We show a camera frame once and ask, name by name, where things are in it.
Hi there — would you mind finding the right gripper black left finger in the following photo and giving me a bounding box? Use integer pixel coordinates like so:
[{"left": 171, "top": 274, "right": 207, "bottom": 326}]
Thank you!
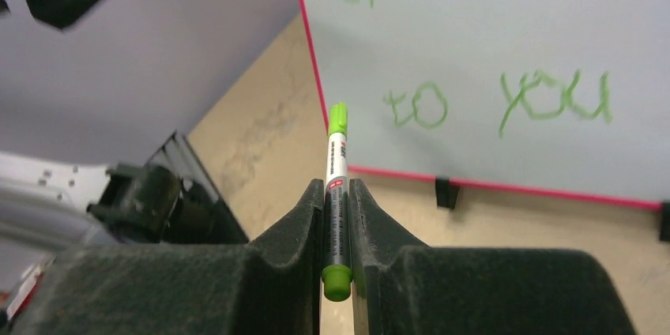
[{"left": 12, "top": 179, "right": 324, "bottom": 334}]

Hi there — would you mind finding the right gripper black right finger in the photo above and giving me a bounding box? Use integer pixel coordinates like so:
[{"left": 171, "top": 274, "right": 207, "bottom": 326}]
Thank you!
[{"left": 349, "top": 179, "right": 636, "bottom": 334}]

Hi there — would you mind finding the green capped marker pen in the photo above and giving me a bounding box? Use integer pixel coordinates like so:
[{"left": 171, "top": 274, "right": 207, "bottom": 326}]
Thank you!
[{"left": 322, "top": 102, "right": 352, "bottom": 302}]

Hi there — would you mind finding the red-framed whiteboard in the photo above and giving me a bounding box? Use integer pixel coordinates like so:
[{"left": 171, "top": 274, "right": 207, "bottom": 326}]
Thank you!
[{"left": 300, "top": 0, "right": 669, "bottom": 208}]

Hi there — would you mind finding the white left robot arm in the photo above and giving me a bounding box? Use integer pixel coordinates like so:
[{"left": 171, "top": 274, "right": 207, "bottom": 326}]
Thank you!
[{"left": 1, "top": 0, "right": 183, "bottom": 244}]

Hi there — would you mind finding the black whiteboard stand foot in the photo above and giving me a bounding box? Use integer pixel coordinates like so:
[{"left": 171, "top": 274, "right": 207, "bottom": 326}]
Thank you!
[
  {"left": 658, "top": 201, "right": 670, "bottom": 243},
  {"left": 435, "top": 178, "right": 460, "bottom": 211}
]

